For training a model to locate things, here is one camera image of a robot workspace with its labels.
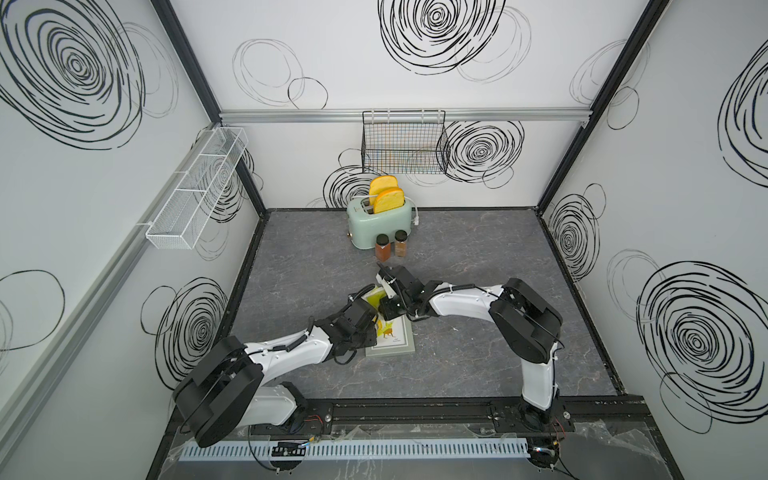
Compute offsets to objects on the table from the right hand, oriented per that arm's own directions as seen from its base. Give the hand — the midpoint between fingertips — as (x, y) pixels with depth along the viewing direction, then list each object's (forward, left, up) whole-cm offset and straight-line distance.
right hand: (381, 308), depth 91 cm
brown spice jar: (+22, -6, +5) cm, 23 cm away
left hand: (-8, +2, -1) cm, 9 cm away
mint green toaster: (+25, +7, +10) cm, 28 cm away
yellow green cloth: (+2, +1, +4) cm, 5 cm away
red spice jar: (+19, 0, +6) cm, 20 cm away
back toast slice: (+36, +2, +19) cm, 41 cm away
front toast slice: (+30, -2, +18) cm, 35 cm away
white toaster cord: (+36, -12, +3) cm, 38 cm away
